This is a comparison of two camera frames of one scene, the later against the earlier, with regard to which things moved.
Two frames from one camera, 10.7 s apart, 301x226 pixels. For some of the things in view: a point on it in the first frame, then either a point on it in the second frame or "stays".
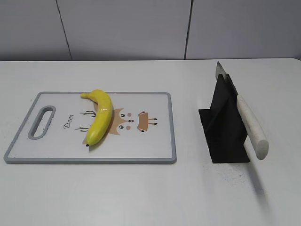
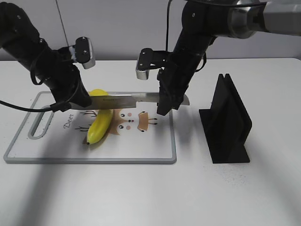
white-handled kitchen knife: x=257 y=137 -> x=122 y=101
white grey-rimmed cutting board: x=142 y=129 stays
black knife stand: x=222 y=126 stays
